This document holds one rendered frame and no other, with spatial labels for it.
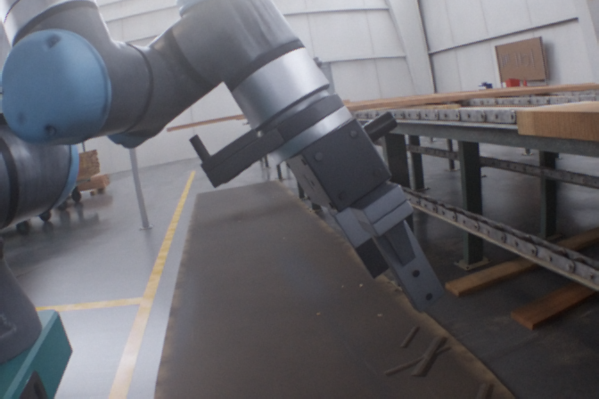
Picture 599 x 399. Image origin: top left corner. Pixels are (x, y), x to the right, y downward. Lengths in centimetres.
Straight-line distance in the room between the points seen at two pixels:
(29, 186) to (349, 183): 33
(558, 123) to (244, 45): 30
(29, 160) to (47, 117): 23
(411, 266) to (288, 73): 17
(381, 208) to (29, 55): 25
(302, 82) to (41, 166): 30
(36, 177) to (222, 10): 27
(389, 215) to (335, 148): 6
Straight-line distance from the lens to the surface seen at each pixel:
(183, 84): 38
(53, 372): 47
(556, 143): 85
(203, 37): 37
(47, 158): 51
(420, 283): 34
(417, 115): 146
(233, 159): 35
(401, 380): 149
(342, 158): 32
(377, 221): 29
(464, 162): 221
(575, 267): 93
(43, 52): 27
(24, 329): 45
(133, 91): 32
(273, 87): 35
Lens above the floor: 90
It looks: 8 degrees down
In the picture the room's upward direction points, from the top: 8 degrees counter-clockwise
